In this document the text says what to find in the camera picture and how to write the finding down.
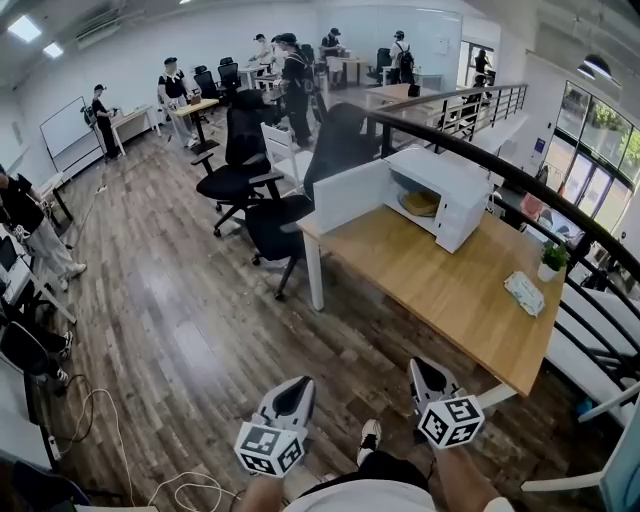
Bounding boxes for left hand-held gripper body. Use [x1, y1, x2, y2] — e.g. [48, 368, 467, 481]
[234, 375, 317, 476]

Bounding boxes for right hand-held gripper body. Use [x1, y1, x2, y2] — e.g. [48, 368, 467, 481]
[407, 356, 485, 452]

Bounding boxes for tan container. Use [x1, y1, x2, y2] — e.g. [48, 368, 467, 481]
[402, 190, 442, 216]

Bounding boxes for white microwave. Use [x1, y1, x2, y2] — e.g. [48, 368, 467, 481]
[312, 144, 495, 254]

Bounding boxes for person's left forearm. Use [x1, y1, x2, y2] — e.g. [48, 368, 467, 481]
[238, 470, 302, 512]

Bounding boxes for person's right forearm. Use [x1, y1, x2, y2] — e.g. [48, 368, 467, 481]
[432, 442, 507, 512]

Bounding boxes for person's black shorts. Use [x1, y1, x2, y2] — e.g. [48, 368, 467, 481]
[348, 449, 431, 494]

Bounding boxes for person's white shoe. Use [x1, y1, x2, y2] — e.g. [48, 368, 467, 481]
[355, 418, 383, 468]

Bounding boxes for person's white shirt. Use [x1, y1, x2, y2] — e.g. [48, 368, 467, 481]
[298, 479, 442, 512]

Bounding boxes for wooden table with white legs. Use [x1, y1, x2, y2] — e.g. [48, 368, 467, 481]
[298, 203, 567, 399]
[364, 82, 451, 131]

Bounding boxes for white wet wipes pack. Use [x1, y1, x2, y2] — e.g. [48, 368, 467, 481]
[502, 270, 546, 319]

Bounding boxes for small potted green plant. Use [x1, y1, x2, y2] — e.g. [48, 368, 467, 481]
[536, 243, 570, 283]

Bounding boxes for black office chair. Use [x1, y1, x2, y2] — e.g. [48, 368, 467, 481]
[302, 102, 386, 201]
[244, 193, 315, 301]
[190, 88, 284, 238]

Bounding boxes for black metal railing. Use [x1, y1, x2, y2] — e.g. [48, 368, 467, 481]
[363, 82, 640, 401]

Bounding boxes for white wooden chair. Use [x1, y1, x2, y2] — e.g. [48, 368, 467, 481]
[260, 122, 315, 194]

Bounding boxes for wooden desk with black leg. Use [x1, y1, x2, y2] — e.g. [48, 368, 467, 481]
[169, 97, 221, 155]

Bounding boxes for white desk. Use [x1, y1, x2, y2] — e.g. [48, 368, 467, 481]
[108, 103, 162, 156]

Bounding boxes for white whiteboard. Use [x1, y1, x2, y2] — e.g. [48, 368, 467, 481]
[38, 95, 91, 160]

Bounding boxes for black pendant lamp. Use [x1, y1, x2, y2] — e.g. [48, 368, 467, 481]
[577, 53, 623, 87]

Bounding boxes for white air conditioner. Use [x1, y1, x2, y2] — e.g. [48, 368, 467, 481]
[74, 13, 121, 50]

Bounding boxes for white metal frame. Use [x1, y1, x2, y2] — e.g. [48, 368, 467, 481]
[519, 379, 640, 494]

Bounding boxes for white floor cable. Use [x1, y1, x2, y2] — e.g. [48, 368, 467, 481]
[58, 388, 242, 507]

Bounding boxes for black floor cable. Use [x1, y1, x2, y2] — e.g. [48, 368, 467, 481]
[54, 372, 96, 441]

